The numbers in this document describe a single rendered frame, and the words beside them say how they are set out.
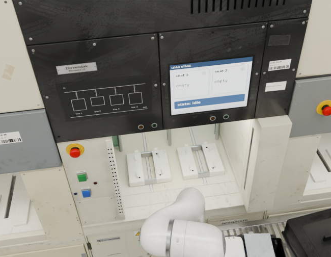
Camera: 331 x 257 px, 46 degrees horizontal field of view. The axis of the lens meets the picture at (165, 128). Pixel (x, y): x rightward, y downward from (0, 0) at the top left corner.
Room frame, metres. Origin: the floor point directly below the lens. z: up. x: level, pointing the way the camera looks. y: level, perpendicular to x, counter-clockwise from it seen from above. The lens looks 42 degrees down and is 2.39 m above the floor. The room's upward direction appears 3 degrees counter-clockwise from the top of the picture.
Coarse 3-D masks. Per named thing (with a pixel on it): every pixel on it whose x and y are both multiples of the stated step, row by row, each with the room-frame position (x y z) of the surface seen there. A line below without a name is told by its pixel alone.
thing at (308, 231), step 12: (300, 216) 1.06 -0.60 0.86; (312, 216) 1.06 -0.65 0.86; (324, 216) 1.06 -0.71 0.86; (288, 228) 1.02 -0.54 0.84; (300, 228) 1.00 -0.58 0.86; (312, 228) 0.99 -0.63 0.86; (324, 228) 0.99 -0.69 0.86; (288, 240) 1.00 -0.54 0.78; (300, 240) 0.94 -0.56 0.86; (312, 240) 0.94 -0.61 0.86; (324, 240) 0.93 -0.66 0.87; (300, 252) 0.90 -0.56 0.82; (312, 252) 0.88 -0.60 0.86; (324, 252) 0.87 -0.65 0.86
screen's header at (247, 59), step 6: (222, 60) 1.12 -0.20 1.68; (228, 60) 1.12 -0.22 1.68; (234, 60) 1.12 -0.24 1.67; (240, 60) 1.13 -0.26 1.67; (246, 60) 1.13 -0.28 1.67; (252, 60) 1.13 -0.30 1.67; (174, 66) 1.10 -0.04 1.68; (180, 66) 1.11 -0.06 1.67; (186, 66) 1.11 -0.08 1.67; (192, 66) 1.11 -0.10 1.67; (198, 66) 1.11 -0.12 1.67
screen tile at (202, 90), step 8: (176, 72) 1.10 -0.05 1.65; (184, 72) 1.11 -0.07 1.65; (192, 72) 1.11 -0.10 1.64; (200, 72) 1.11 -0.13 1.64; (208, 72) 1.12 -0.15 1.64; (176, 80) 1.10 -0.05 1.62; (184, 80) 1.11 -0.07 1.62; (192, 80) 1.11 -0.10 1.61; (200, 80) 1.11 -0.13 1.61; (208, 80) 1.12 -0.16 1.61; (184, 88) 1.11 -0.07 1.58; (192, 88) 1.11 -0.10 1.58; (200, 88) 1.11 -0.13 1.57; (208, 88) 1.12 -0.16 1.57; (176, 96) 1.10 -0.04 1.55; (184, 96) 1.11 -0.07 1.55; (192, 96) 1.11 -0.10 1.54
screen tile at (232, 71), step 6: (234, 66) 1.12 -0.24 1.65; (246, 66) 1.13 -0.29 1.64; (216, 72) 1.12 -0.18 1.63; (222, 72) 1.12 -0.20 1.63; (228, 72) 1.12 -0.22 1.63; (234, 72) 1.13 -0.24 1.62; (240, 72) 1.13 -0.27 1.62; (246, 72) 1.13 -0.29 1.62; (216, 78) 1.12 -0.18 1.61; (222, 78) 1.12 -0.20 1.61; (240, 78) 1.13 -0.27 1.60; (246, 78) 1.13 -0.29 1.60; (216, 84) 1.12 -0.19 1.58; (222, 84) 1.12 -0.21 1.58; (228, 84) 1.12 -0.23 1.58; (234, 84) 1.13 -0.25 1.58; (240, 84) 1.13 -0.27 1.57; (216, 90) 1.12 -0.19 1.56; (222, 90) 1.12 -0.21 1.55; (228, 90) 1.12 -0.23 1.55; (234, 90) 1.13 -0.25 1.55; (240, 90) 1.13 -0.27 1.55
